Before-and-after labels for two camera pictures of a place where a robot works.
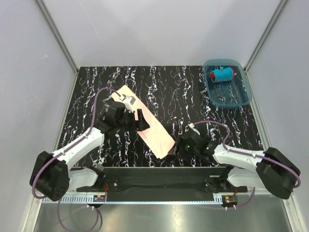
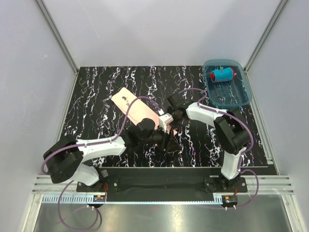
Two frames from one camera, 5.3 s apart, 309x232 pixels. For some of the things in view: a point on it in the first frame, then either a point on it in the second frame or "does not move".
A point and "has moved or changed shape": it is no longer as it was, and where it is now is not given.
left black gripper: x=139 y=125 -> x=168 y=143
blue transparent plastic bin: x=227 y=82 does not move
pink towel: x=159 y=140 has moved or changed shape
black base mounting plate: x=198 y=184 does not move
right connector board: x=229 y=200 does not move
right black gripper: x=182 y=155 -> x=170 y=110
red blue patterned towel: x=222 y=75 does not move
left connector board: x=97 y=198 does not move
